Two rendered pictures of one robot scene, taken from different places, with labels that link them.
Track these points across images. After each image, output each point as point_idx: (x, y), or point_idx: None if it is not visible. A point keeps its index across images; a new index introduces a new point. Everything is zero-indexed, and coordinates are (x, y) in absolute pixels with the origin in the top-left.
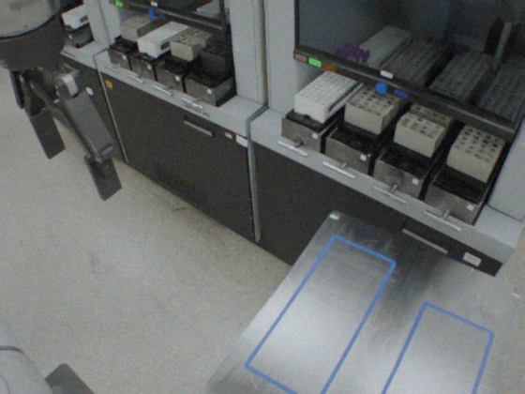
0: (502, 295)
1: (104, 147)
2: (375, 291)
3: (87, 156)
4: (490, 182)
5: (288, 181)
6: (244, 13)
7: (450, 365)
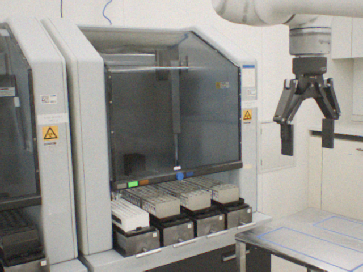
0: (312, 211)
1: (334, 111)
2: (301, 233)
3: (334, 117)
4: None
5: None
6: (59, 174)
7: (350, 226)
